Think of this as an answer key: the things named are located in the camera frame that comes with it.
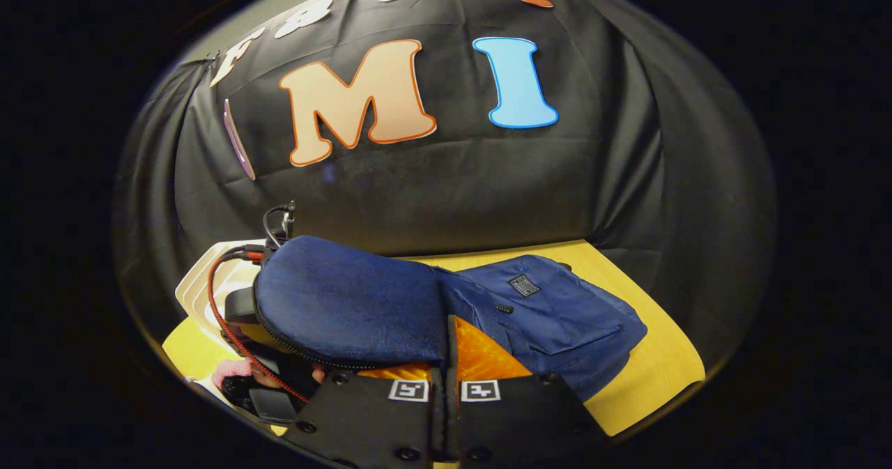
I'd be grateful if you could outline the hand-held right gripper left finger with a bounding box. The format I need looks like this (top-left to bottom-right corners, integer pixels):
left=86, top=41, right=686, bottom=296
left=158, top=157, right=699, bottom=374
left=282, top=363, right=447, bottom=469

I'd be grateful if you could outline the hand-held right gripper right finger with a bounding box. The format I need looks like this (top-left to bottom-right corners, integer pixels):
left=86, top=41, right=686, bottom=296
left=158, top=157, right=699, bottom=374
left=446, top=316, right=614, bottom=469

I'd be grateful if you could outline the white bookshelf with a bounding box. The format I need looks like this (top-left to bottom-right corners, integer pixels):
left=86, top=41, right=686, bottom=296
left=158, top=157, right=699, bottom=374
left=174, top=239, right=269, bottom=346

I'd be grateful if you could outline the blue schoolbag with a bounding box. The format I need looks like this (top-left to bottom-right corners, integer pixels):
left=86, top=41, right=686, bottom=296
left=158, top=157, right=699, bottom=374
left=254, top=236, right=649, bottom=404

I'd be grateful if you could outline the black backdrop cloth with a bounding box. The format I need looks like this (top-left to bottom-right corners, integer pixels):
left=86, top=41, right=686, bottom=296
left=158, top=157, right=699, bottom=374
left=115, top=0, right=778, bottom=386

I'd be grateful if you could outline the red braided cable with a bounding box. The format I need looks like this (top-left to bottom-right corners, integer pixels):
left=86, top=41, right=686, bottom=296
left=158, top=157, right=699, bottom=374
left=207, top=246, right=312, bottom=404

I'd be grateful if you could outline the thin black cable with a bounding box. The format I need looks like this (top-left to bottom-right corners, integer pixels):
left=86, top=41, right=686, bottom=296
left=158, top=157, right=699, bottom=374
left=262, top=203, right=295, bottom=248

